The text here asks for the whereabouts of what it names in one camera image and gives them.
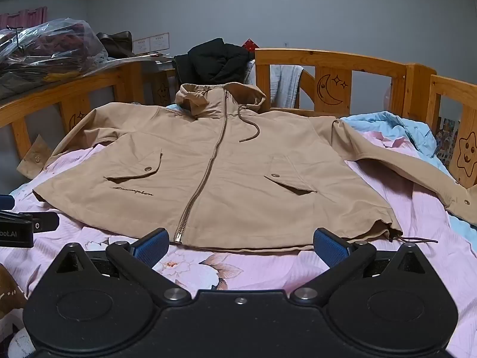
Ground pink floral blanket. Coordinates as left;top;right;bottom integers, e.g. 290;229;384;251
0;129;477;358

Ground brown patterned cloth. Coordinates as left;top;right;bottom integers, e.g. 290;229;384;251
0;264;29;320

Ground white crinkled cloth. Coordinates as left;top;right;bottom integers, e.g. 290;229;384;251
270;64;305;109

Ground clear plastic bag of clothes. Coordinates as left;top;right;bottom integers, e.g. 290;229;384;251
0;17;109;100

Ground wooden bed frame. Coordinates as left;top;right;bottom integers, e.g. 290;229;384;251
0;48;477;189

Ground tan khaki trousers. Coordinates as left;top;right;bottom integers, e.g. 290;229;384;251
18;82;477;251

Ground colourful sticker sheet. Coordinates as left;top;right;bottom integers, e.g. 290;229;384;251
435;116;461;167

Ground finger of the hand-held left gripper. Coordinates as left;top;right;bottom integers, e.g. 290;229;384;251
0;211;60;232

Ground black clothes pile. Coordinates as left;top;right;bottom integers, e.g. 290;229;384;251
174;38;256;85

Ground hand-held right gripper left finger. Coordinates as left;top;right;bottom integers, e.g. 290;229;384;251
56;227;191;303

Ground brown leather bag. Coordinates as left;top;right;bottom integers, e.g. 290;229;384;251
96;31;135;59

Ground pink curtain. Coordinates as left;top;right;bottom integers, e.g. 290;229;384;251
0;7;48;30

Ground white wall certificate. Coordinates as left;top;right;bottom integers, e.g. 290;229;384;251
149;33;171;53
133;36;151;55

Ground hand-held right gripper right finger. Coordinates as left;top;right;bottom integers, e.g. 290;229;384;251
290;227;426;303

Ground light blue blanket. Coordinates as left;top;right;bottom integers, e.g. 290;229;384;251
9;104;477;228

